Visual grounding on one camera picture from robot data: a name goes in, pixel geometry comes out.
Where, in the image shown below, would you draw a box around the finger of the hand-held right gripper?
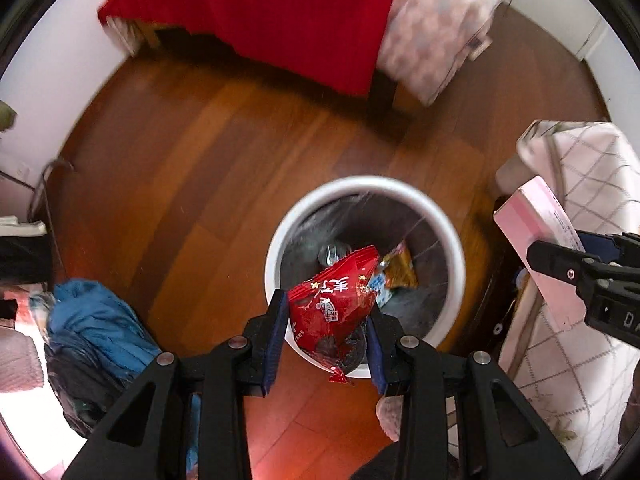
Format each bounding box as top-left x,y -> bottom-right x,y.
575,230 -> 640,268
526,240 -> 640,292

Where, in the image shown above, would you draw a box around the pink fuzzy slipper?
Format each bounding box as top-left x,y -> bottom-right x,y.
375,395 -> 408,443

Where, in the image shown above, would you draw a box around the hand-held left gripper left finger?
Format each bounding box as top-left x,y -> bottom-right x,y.
62,290 -> 291,480

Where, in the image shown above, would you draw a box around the pink and white carton box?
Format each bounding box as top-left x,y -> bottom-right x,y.
492,176 -> 591,333

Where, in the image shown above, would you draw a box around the pink patterned quilt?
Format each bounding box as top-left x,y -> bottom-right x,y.
377,0 -> 508,108

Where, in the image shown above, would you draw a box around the red blanket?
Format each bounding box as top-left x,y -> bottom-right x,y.
97,0 -> 406,98

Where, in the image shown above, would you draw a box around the thin metal frame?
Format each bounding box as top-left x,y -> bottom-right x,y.
27,157 -> 76,221

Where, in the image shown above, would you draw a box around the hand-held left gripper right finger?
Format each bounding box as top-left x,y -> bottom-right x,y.
366,306 -> 586,480

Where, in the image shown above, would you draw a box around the pink knitted cloth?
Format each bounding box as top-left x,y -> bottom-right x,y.
0,330 -> 46,393

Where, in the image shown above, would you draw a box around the red snack packet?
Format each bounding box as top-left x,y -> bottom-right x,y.
287,245 -> 381,386

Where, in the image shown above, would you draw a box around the person's legs in black trousers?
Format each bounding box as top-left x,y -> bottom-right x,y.
350,440 -> 461,480

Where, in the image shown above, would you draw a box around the blue jacket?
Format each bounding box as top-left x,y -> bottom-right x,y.
30,280 -> 162,436

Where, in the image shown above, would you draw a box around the white round trash bin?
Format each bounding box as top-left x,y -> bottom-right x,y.
264,175 -> 467,380

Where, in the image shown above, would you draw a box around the orange noodle packet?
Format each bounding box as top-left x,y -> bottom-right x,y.
380,242 -> 418,291

